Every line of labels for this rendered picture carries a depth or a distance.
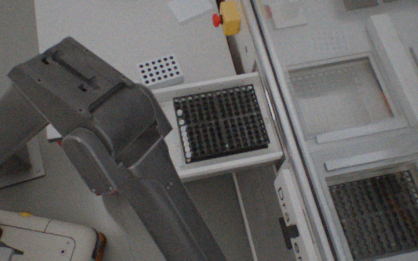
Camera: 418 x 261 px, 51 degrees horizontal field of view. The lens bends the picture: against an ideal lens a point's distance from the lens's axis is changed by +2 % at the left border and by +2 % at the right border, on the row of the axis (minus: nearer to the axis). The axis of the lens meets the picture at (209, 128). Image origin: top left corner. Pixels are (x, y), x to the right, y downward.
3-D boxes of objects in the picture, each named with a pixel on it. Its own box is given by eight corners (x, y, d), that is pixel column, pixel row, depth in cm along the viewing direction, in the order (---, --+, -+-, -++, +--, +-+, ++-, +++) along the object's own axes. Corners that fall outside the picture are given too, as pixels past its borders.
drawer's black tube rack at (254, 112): (185, 167, 113) (185, 159, 107) (173, 108, 120) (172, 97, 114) (266, 151, 116) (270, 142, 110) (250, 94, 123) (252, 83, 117)
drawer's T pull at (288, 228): (287, 250, 100) (288, 249, 99) (277, 218, 103) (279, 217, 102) (301, 246, 100) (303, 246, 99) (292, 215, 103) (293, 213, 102)
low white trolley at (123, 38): (98, 204, 192) (46, 139, 123) (83, 84, 216) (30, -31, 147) (225, 178, 200) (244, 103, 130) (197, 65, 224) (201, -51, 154)
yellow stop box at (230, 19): (221, 36, 130) (223, 21, 124) (216, 17, 133) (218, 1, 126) (238, 34, 131) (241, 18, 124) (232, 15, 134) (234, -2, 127)
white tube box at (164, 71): (145, 93, 130) (143, 87, 127) (136, 70, 133) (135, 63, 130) (183, 81, 132) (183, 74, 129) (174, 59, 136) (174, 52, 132)
